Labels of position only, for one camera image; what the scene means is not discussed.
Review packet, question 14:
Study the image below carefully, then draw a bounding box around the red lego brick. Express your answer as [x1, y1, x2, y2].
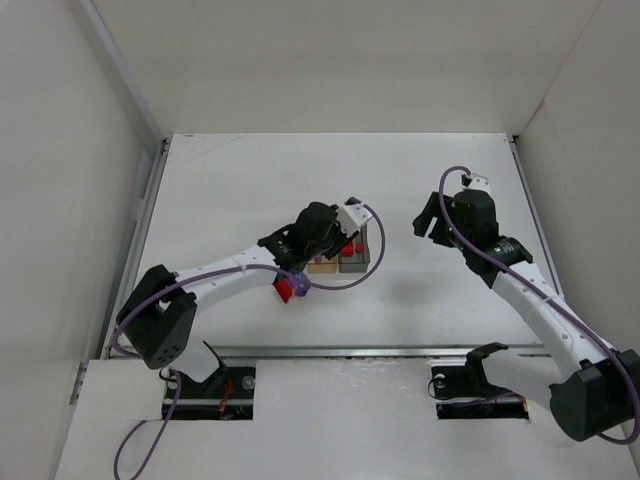
[341, 242, 354, 257]
[273, 279, 295, 304]

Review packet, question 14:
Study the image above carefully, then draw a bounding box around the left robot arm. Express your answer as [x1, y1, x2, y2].
[112, 199, 373, 390]

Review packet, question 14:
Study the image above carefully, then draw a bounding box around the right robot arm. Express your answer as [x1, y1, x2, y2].
[412, 189, 639, 442]

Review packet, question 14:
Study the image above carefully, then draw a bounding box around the amber transparent container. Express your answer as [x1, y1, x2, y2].
[307, 256, 338, 274]

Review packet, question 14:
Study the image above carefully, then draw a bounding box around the grey transparent container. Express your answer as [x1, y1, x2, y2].
[338, 226, 370, 274]

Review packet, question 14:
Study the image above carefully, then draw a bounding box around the purple round lego piece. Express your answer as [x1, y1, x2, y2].
[293, 272, 311, 297]

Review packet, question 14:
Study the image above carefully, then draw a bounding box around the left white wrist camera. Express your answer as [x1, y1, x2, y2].
[336, 197, 373, 237]

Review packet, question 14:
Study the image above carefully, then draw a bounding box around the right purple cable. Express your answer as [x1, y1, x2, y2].
[438, 166, 640, 445]

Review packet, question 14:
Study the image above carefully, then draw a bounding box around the aluminium right edge rail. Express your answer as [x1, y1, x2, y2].
[508, 135, 563, 294]

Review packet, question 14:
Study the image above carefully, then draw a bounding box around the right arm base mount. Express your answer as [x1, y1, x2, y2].
[427, 342, 529, 420]

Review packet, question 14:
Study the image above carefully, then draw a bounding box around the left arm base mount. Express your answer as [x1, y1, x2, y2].
[159, 342, 257, 421]

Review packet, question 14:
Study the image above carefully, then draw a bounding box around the aluminium left frame post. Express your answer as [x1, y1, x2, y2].
[74, 0, 169, 146]

